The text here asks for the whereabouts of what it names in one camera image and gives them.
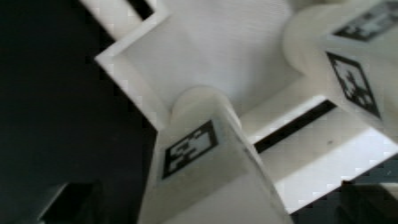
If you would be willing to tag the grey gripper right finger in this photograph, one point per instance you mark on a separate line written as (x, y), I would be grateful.
(361, 203)

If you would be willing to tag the white U-shaped fence frame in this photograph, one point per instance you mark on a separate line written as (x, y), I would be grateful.
(318, 151)

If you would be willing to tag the white chair seat part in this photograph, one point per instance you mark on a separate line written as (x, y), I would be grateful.
(206, 43)

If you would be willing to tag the white chair leg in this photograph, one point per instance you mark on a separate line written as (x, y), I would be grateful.
(208, 186)
(341, 50)

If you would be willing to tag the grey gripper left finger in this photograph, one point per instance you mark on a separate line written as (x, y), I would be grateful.
(75, 205)

